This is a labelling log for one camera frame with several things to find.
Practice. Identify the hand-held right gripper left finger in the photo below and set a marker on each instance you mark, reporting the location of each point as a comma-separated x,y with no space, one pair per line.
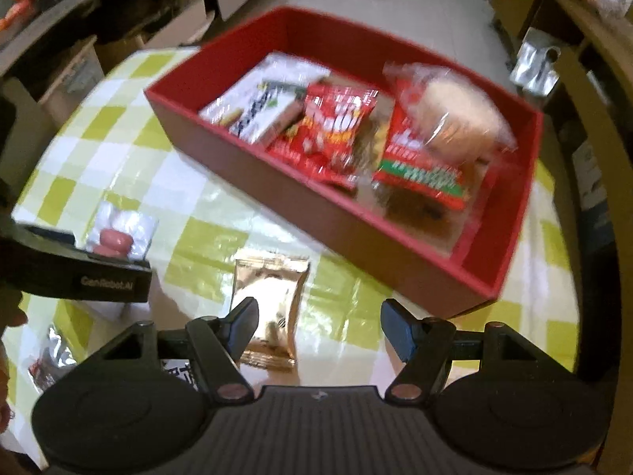
243,326

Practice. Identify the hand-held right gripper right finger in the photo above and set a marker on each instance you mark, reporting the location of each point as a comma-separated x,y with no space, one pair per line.
395,326

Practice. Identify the gold foil snack packet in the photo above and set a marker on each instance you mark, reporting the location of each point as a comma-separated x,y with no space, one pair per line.
267,287

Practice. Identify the pink sausage packet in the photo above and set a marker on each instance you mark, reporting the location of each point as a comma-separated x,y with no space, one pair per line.
116,242

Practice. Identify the clear brown snack packet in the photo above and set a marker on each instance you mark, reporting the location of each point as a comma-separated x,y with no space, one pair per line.
415,217

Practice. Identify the red cardboard box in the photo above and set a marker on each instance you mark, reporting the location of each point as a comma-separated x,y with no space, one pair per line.
277,178

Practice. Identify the red green snack packet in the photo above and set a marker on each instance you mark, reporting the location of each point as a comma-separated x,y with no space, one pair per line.
420,173

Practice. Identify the white black striped packet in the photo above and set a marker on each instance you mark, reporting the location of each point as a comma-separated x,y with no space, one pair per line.
259,116

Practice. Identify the round rice cracker packet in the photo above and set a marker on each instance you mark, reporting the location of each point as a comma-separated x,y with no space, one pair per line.
460,114

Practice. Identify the white snack packet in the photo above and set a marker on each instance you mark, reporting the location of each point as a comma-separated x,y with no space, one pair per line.
225,104

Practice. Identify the person's left hand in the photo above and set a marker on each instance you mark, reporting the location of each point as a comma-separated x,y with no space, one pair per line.
12,309

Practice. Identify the white black print packet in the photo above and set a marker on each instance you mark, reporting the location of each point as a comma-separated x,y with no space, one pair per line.
178,371

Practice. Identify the silver crinkled snack packet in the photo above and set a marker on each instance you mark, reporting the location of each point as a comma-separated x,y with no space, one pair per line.
54,356

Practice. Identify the yellow checked tablecloth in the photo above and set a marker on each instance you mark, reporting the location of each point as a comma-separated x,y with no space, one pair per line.
148,168

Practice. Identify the beige storage box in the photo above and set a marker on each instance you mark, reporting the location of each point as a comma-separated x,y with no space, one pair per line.
71,72

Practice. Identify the open cardboard box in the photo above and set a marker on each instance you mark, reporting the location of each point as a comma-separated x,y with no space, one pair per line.
183,22

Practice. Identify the wooden shelf unit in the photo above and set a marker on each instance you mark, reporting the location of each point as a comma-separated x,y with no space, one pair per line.
578,109

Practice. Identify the silver foil bag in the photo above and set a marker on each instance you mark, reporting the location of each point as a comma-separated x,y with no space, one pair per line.
534,69

